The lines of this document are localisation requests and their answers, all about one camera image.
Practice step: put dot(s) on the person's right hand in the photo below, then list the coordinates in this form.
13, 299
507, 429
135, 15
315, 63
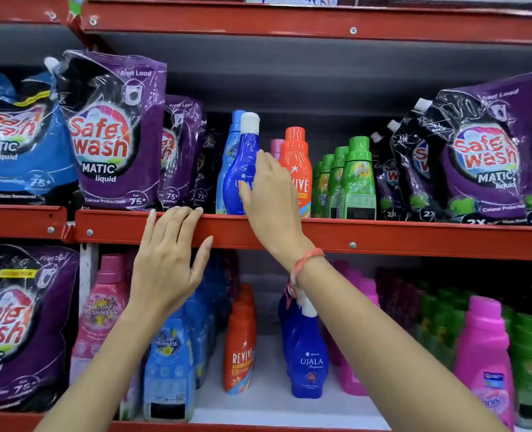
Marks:
275, 206

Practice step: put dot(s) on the person's left hand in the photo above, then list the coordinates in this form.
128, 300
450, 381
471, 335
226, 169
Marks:
162, 265

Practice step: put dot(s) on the large pink softener bottle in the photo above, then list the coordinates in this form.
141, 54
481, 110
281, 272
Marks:
130, 260
99, 310

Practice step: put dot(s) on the orange bottle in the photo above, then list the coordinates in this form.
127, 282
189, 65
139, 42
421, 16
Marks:
247, 290
297, 166
238, 355

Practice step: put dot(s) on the green softener bottle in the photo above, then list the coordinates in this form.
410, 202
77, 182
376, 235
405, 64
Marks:
322, 188
336, 184
359, 184

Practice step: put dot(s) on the dark blue white-capped bottle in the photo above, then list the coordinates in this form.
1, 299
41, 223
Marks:
285, 337
236, 161
308, 355

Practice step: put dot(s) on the row of light blue bottles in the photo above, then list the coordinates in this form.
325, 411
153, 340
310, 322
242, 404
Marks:
167, 368

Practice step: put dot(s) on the red metal shelf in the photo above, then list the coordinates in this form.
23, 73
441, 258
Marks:
383, 238
14, 222

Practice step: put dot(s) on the row of maroon bottles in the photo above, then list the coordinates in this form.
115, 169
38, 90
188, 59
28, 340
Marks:
396, 301

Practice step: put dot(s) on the rows of green bottles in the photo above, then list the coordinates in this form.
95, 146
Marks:
529, 364

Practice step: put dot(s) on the person's left forearm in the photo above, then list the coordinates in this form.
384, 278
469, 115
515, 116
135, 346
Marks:
104, 377

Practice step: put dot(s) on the person's right forearm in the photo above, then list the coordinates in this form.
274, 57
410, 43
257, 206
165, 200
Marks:
383, 355

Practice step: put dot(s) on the white shelf upright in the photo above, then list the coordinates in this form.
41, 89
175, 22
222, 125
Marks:
88, 274

